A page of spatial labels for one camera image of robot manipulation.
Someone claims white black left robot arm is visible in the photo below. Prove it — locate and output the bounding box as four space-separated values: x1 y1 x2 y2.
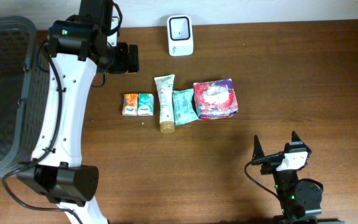
14 0 139 223

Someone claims teal wipes packet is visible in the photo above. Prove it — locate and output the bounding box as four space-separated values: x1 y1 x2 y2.
173 88 198 126

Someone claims red purple tissue pack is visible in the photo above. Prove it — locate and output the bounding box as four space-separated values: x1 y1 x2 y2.
193 78 239 119

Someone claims grey plastic basket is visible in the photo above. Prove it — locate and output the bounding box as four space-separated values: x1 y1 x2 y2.
0 16 50 178

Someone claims teal pocket tissue pack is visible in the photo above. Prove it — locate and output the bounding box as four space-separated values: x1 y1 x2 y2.
137 93 154 116

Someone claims white green cream tube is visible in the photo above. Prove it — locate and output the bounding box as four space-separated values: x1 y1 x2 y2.
154 74 175 134

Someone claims white barcode scanner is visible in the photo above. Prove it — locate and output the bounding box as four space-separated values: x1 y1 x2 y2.
167 15 194 57

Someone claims orange pocket tissue pack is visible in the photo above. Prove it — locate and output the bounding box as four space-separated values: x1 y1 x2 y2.
122 93 138 116

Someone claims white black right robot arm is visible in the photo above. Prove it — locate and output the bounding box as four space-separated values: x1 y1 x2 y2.
250 132 323 223

